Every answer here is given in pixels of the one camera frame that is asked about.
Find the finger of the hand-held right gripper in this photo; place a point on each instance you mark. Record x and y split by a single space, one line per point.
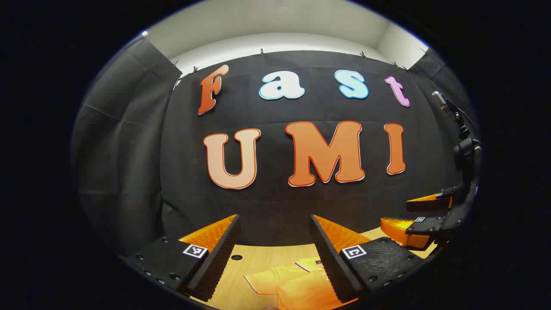
407 230
428 203

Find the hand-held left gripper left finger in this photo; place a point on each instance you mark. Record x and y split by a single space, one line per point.
219 262

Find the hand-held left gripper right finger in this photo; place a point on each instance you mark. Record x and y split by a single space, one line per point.
333 267

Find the orange T-shirt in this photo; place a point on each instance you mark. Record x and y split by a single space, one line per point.
301 288

